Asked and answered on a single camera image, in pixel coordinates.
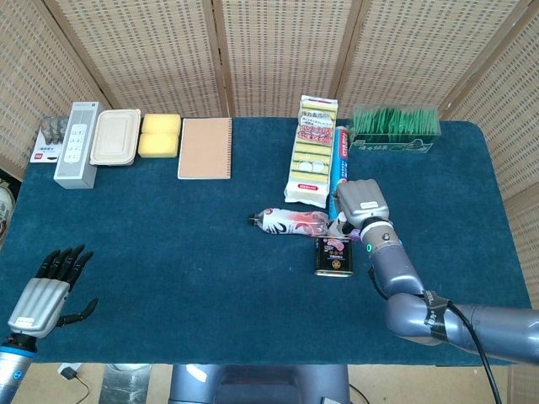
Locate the grey white power strip box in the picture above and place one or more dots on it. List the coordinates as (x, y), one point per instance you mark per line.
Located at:
(76, 147)

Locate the white paper roll cardboard core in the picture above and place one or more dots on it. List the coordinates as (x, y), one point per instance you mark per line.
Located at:
(334, 229)

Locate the grey metal table support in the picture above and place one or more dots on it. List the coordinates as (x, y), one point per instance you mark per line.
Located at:
(126, 385)

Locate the woven bamboo folding screen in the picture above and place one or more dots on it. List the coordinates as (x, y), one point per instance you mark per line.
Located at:
(269, 50)

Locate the blue table cloth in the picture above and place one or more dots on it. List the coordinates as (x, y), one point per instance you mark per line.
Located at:
(189, 273)

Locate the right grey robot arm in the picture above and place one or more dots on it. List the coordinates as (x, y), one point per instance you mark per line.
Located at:
(400, 273)

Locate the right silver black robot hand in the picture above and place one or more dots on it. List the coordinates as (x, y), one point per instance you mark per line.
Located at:
(362, 200)

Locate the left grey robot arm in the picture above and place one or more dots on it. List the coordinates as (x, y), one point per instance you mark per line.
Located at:
(12, 370)

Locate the plastic bottle pink white label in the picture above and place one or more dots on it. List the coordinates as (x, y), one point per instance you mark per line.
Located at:
(286, 223)

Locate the grey robot torso base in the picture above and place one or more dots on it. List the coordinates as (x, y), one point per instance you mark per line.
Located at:
(261, 385)

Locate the black gold luncheon meat can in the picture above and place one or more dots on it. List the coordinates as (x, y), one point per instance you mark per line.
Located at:
(334, 256)

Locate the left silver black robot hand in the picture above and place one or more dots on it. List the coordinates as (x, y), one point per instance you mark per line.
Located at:
(38, 305)

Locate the kraft spiral notebook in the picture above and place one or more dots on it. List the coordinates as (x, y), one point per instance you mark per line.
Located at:
(205, 149)

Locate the yellow sponge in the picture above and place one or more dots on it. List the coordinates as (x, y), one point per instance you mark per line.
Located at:
(158, 145)
(161, 124)

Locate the glass test tube white cap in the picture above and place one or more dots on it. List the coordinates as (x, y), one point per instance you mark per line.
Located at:
(342, 217)

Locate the clear box green tea bags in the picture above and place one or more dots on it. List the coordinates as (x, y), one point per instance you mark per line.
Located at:
(396, 124)

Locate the white blister pack card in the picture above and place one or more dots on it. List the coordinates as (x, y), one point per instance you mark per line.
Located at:
(44, 145)

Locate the blue cling film box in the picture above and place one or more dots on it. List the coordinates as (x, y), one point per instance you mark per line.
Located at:
(342, 155)

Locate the beige lidded food container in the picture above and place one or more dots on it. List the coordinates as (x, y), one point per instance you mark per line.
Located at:
(113, 136)

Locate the yellow snack bag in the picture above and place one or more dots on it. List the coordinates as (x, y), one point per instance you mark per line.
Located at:
(311, 160)

